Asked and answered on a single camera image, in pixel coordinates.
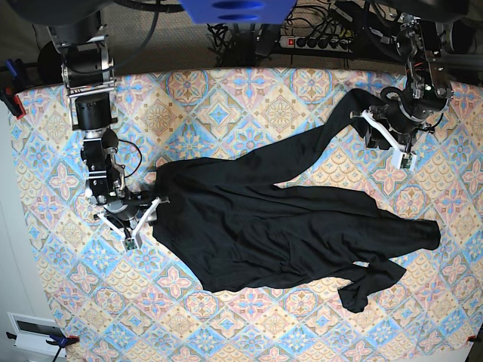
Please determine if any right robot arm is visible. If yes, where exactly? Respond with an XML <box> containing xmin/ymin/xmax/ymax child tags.
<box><xmin>48</xmin><ymin>11</ymin><xmax>159</xmax><ymax>235</ymax></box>

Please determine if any black round speaker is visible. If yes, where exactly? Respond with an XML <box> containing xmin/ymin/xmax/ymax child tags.
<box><xmin>37</xmin><ymin>41</ymin><xmax>65</xmax><ymax>84</ymax></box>

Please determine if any patterned tablecloth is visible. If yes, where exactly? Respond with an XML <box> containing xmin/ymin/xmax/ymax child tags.
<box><xmin>6</xmin><ymin>69</ymin><xmax>482</xmax><ymax>361</ymax></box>

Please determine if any black t-shirt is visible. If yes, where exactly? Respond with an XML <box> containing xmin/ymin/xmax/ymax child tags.
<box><xmin>152</xmin><ymin>89</ymin><xmax>441</xmax><ymax>313</ymax></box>

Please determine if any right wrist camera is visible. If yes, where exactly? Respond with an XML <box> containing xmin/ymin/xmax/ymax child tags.
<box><xmin>124</xmin><ymin>238</ymin><xmax>139</xmax><ymax>251</ymax></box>

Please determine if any blue orange clamp lower left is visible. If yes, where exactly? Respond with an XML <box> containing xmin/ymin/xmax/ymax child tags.
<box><xmin>5</xmin><ymin>332</ymin><xmax>79</xmax><ymax>350</ymax></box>

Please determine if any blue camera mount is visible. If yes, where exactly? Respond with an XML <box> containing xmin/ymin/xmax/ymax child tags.
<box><xmin>180</xmin><ymin>0</ymin><xmax>297</xmax><ymax>24</ymax></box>

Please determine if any white floor vent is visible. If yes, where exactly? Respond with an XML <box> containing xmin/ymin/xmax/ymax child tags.
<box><xmin>8</xmin><ymin>312</ymin><xmax>63</xmax><ymax>357</ymax></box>

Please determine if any blue clamp upper left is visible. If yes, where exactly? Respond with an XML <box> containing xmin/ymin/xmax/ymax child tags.
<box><xmin>1</xmin><ymin>59</ymin><xmax>23</xmax><ymax>78</ymax></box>

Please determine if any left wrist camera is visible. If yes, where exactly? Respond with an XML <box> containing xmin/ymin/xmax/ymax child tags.
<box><xmin>395</xmin><ymin>152</ymin><xmax>417</xmax><ymax>171</ymax></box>

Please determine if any white power strip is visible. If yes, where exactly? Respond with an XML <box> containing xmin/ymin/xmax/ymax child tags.
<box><xmin>278</xmin><ymin>35</ymin><xmax>352</xmax><ymax>52</ymax></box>

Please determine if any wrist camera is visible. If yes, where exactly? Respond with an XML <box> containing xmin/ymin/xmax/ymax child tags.
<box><xmin>395</xmin><ymin>152</ymin><xmax>417</xmax><ymax>171</ymax></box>
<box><xmin>124</xmin><ymin>238</ymin><xmax>139</xmax><ymax>251</ymax></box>

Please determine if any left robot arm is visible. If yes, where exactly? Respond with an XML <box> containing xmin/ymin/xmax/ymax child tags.
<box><xmin>367</xmin><ymin>14</ymin><xmax>453</xmax><ymax>152</ymax></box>

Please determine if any orange black clamp left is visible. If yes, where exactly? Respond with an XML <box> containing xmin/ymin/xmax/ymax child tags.
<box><xmin>0</xmin><ymin>87</ymin><xmax>26</xmax><ymax>119</ymax></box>

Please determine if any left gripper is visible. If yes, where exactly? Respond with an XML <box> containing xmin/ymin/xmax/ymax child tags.
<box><xmin>349</xmin><ymin>98</ymin><xmax>426</xmax><ymax>149</ymax></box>

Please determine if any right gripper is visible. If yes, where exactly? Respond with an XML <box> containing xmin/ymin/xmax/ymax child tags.
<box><xmin>100</xmin><ymin>190</ymin><xmax>157</xmax><ymax>230</ymax></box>

